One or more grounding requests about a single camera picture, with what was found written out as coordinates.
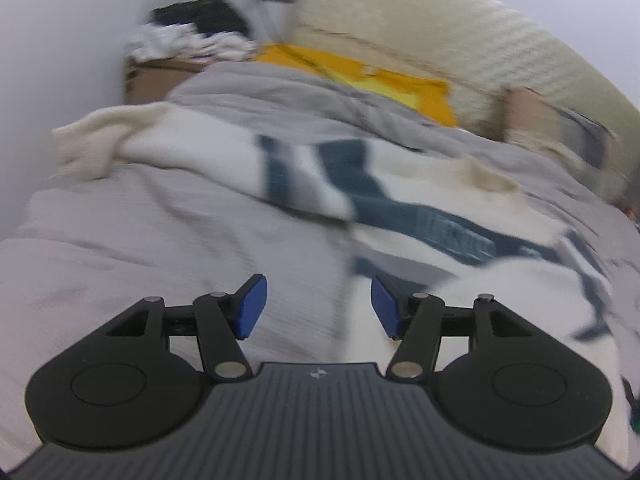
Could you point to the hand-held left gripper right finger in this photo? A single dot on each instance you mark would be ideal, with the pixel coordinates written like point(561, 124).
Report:
point(382, 305)

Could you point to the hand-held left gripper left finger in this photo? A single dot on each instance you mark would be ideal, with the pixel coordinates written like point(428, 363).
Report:
point(252, 305)

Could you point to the pile of white clothes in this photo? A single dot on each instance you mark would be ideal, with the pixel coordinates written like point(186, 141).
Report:
point(165, 40)

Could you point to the grey duvet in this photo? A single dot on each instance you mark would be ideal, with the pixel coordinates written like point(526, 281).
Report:
point(150, 240)

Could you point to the yellow pillow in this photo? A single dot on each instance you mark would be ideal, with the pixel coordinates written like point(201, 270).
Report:
point(430, 95)

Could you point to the patchwork pillow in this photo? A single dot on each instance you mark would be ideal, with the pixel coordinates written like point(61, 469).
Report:
point(540, 120)

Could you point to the cardboard box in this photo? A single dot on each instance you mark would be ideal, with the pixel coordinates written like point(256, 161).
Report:
point(150, 82)

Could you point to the cream quilted headboard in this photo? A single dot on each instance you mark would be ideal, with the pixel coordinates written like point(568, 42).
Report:
point(450, 25)

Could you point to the black cloth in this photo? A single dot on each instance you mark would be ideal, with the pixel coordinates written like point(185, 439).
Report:
point(215, 15)

